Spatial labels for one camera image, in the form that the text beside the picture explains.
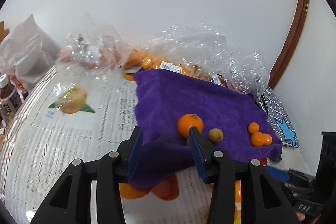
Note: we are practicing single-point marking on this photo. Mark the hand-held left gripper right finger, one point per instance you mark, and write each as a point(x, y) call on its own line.
point(195, 155)

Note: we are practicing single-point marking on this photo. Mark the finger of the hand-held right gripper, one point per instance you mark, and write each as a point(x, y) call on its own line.
point(277, 174)
point(299, 177)

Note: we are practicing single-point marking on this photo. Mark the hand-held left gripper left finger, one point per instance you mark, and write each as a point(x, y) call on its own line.
point(135, 150)

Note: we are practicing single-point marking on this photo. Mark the small yellow-green fruit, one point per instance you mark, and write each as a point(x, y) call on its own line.
point(215, 134)

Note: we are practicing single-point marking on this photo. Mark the large orange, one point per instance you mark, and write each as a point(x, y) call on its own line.
point(190, 124)

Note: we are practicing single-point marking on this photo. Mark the small orange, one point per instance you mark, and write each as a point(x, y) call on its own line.
point(267, 139)
point(253, 127)
point(256, 139)
point(237, 192)

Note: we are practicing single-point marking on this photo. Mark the grey checked cloth blue star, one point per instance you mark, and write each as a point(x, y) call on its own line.
point(279, 116)

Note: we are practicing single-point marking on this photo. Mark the purple towel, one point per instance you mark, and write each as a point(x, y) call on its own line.
point(183, 98)

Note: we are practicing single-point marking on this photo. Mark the pile of bagged oranges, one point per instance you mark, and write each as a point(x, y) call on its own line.
point(155, 62)

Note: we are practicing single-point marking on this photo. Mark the large clear plastic bag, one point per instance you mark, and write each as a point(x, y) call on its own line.
point(236, 64)

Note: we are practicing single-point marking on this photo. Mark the crumpled clear plastic bag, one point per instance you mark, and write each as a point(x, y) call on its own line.
point(92, 45)

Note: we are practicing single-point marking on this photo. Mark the clear plastic bag with label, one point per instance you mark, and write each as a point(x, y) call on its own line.
point(178, 43)

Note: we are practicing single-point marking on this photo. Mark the dark drink bottle white cap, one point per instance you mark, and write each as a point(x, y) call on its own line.
point(9, 100)

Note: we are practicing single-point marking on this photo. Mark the white plastic bag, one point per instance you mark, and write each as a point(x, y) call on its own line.
point(26, 50)

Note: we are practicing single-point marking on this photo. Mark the wooden chair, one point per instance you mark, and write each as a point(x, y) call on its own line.
point(2, 29)

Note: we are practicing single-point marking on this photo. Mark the brown wooden door frame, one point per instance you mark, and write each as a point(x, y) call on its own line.
point(294, 29)

